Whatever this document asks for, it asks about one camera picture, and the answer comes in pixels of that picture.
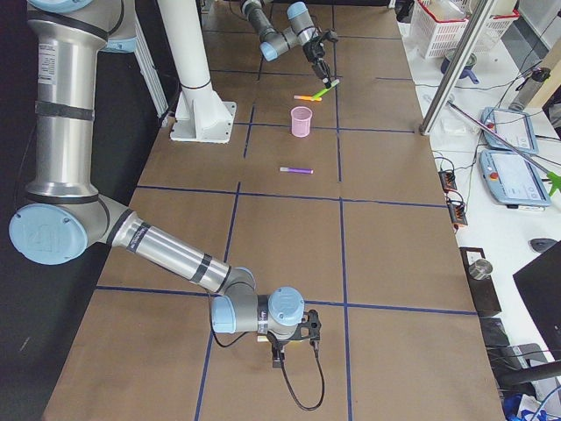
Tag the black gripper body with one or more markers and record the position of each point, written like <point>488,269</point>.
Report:
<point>314,51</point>
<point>279,345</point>

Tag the green marker pen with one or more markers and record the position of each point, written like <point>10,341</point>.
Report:
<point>322,92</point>

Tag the orange marker pen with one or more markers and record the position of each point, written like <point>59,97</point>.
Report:
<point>307,98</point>

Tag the purple marker pen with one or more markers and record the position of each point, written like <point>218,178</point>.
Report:
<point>300,171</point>

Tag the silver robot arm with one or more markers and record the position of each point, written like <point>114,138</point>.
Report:
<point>301,32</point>
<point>66,214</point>

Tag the pink mesh pen holder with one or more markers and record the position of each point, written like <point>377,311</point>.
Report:
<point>300,121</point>

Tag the white plastic basket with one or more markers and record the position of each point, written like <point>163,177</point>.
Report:
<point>434,37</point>

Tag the orange black power strip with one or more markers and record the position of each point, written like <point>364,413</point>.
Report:
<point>454,200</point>

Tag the far teach pendant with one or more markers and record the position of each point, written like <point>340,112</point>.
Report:
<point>513,126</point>

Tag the teach pendant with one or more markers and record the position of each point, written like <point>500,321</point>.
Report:
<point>512,181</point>
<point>513,126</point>

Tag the near teach pendant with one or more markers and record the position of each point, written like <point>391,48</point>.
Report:
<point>512,181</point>

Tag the black box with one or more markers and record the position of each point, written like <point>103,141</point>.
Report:
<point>483,292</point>

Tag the small metal cup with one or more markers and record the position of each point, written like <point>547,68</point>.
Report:
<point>480,269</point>

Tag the black computer mouse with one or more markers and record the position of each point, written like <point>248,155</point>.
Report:
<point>541,245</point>

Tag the black monitor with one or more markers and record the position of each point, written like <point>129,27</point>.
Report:
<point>538,284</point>

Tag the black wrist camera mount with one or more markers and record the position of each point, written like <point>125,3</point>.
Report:
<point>309,328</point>
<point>328,35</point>

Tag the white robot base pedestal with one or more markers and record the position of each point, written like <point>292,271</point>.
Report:
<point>201,115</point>

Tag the aluminium frame post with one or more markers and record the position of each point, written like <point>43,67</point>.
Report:
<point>464,48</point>

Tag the green handled reacher grabber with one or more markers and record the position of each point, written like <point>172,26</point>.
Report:
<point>551,176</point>

